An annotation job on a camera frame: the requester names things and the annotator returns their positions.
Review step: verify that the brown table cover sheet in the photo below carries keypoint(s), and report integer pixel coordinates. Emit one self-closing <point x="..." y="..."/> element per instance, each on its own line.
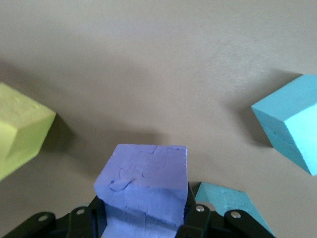
<point x="158" y="62"/>

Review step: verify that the light blue foam cube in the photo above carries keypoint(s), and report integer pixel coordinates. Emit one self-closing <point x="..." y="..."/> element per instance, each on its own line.
<point x="289" y="124"/>
<point x="227" y="200"/>

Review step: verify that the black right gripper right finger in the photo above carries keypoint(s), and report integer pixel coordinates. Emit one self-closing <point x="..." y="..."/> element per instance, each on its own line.
<point x="200" y="220"/>

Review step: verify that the yellow foam cube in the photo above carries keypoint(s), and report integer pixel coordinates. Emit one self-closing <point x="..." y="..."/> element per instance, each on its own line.
<point x="22" y="129"/>

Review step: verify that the purple foam cube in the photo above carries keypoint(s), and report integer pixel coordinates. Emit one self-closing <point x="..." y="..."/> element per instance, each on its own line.
<point x="141" y="178"/>

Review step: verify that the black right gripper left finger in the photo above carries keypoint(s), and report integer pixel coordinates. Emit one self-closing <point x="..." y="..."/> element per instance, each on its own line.
<point x="79" y="223"/>

